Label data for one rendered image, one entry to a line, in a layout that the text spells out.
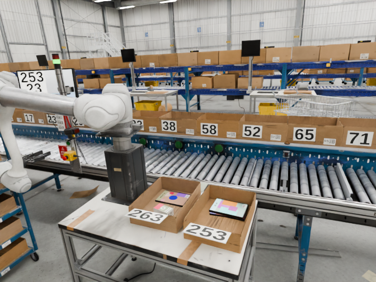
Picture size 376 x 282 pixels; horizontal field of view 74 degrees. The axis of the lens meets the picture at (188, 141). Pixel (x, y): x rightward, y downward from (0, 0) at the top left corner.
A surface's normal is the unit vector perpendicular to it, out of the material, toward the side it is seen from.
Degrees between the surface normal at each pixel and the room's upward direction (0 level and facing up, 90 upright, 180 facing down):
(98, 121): 92
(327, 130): 90
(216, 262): 0
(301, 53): 90
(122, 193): 90
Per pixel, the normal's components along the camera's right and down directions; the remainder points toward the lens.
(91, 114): 0.11, 0.39
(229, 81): -0.41, 0.30
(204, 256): -0.04, -0.95
